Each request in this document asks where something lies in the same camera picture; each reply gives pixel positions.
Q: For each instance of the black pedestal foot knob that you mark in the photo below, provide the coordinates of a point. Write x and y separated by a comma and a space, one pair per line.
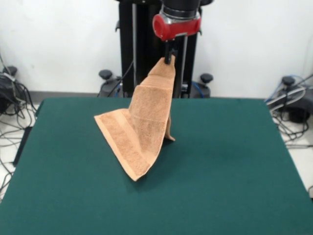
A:
206, 78
105, 74

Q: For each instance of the tan terry towel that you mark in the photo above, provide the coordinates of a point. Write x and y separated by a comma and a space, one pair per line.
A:
146, 117

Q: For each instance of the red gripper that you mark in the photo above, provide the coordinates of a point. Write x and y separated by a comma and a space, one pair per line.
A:
178, 28

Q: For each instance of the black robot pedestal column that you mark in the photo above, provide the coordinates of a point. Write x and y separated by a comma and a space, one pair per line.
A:
146, 49

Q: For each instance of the black stand base foot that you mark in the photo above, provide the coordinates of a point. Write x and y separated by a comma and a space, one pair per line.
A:
297, 115
3, 98

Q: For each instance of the dark green table cloth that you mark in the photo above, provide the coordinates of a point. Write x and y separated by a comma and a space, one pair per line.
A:
73, 171

